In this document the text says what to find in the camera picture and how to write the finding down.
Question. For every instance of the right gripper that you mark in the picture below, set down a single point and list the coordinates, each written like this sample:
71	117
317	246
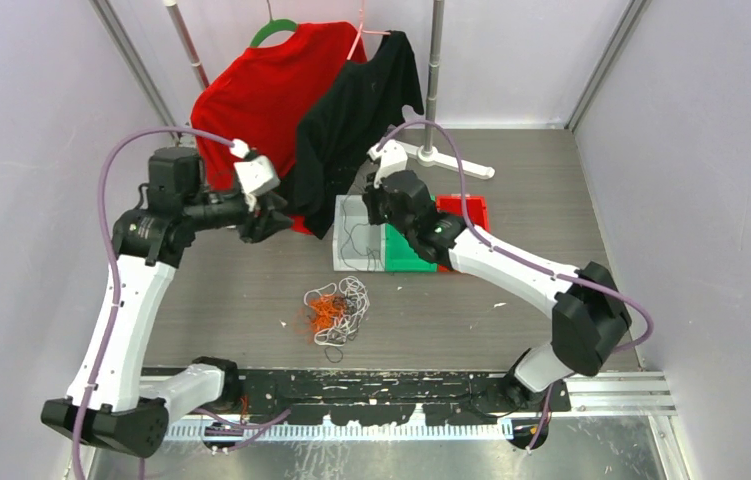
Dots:
371	198

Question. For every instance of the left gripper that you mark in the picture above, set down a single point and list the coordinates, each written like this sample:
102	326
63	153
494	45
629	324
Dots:
268	220

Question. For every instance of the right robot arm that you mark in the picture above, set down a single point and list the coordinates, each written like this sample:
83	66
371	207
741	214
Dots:
587	313

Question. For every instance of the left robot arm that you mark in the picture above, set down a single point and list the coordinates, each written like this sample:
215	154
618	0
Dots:
107	406

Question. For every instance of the white plastic bin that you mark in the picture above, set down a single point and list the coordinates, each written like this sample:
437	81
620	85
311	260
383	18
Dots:
356	245

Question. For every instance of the green plastic bin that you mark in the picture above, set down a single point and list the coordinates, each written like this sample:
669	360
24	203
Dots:
400	257

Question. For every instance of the black t-shirt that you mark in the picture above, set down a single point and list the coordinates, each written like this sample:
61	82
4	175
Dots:
333	137

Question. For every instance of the red plastic bin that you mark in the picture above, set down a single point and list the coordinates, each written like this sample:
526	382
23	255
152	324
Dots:
468	208

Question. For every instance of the red t-shirt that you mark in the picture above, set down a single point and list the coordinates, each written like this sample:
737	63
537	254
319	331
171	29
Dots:
263	95

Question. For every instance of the green clothes hanger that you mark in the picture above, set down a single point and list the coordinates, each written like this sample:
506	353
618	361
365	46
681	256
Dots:
270	28

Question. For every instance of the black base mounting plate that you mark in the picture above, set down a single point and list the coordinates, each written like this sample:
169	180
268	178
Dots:
375	398

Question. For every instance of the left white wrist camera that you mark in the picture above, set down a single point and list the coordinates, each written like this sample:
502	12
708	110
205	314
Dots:
255	172

